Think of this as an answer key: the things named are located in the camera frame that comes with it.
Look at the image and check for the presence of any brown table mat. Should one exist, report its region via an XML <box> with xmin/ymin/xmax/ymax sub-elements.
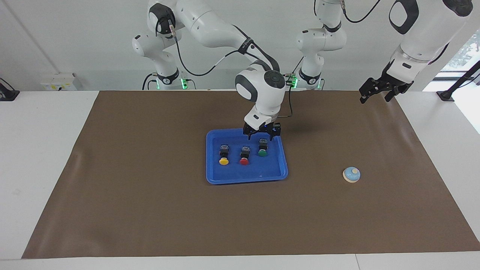
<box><xmin>21</xmin><ymin>90</ymin><xmax>480</xmax><ymax>259</ymax></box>

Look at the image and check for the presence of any light blue desk bell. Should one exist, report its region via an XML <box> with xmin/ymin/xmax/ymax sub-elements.
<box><xmin>342</xmin><ymin>166</ymin><xmax>361</xmax><ymax>184</ymax></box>

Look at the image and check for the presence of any black stand with flat base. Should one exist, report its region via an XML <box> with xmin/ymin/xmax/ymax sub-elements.
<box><xmin>0</xmin><ymin>78</ymin><xmax>20</xmax><ymax>102</ymax></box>

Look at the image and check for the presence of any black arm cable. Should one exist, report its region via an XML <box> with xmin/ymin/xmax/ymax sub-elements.
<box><xmin>340</xmin><ymin>0</ymin><xmax>382</xmax><ymax>24</ymax></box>
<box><xmin>165</xmin><ymin>19</ymin><xmax>297</xmax><ymax>120</ymax></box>

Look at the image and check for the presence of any white wall socket box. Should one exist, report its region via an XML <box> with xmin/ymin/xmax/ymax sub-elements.
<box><xmin>40</xmin><ymin>73</ymin><xmax>77</xmax><ymax>92</ymax></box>

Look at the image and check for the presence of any window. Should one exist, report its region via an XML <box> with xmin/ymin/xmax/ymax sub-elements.
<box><xmin>439</xmin><ymin>32</ymin><xmax>480</xmax><ymax>79</ymax></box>

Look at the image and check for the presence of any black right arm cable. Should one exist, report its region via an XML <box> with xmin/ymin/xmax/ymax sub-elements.
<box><xmin>165</xmin><ymin>19</ymin><xmax>297</xmax><ymax>120</ymax></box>

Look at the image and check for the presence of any blue plastic tray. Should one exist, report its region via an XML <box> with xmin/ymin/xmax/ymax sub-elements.
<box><xmin>205</xmin><ymin>129</ymin><xmax>289</xmax><ymax>185</ymax></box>

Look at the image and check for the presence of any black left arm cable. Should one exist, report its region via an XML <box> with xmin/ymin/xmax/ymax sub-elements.
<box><xmin>340</xmin><ymin>0</ymin><xmax>382</xmax><ymax>24</ymax></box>

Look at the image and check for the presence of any black stand with slanted pole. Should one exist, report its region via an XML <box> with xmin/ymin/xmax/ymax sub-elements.
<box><xmin>436</xmin><ymin>60</ymin><xmax>480</xmax><ymax>102</ymax></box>

